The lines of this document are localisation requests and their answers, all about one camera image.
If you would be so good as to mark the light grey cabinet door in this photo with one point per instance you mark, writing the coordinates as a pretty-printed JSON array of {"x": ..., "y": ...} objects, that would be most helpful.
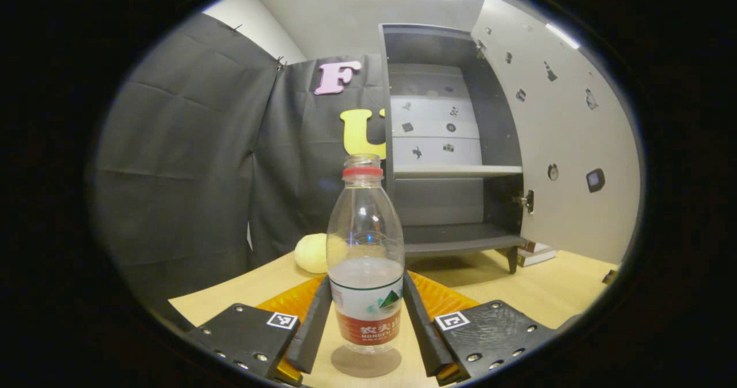
[{"x": 576, "y": 146}]

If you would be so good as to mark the dark grey cabinet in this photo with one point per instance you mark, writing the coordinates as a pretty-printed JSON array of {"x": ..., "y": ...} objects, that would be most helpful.
[{"x": 455, "y": 204}]

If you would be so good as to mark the clear plastic bottle red label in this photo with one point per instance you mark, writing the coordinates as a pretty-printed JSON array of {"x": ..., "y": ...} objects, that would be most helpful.
[{"x": 365, "y": 232}]

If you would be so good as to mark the narrow ceiling light panel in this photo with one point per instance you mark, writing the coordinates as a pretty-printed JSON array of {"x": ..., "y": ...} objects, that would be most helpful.
[{"x": 563, "y": 35}]

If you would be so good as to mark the black backdrop cloth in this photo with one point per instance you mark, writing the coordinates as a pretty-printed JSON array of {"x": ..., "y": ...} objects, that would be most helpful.
[{"x": 184, "y": 175}]

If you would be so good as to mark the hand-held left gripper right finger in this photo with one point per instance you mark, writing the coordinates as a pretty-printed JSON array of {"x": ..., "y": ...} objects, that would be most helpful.
[{"x": 423, "y": 330}]

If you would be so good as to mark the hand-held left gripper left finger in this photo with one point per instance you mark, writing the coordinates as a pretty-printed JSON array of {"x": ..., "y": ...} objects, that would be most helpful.
[{"x": 311, "y": 330}]

